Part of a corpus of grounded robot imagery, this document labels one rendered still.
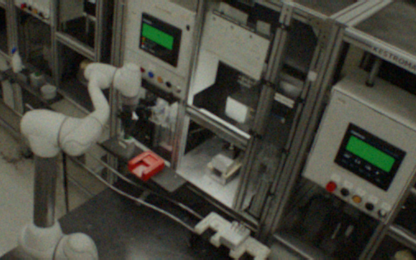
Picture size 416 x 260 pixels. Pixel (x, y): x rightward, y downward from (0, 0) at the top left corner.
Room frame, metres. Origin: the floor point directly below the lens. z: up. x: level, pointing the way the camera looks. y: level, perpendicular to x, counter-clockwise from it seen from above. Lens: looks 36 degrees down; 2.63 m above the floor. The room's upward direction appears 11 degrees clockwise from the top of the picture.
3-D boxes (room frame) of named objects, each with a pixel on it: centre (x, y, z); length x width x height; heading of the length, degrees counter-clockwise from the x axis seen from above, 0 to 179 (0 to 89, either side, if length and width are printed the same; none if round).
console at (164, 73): (2.12, 0.25, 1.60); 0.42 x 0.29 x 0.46; 58
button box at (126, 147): (1.98, 0.40, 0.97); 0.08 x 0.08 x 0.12; 58
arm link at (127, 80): (1.97, 0.42, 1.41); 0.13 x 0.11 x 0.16; 83
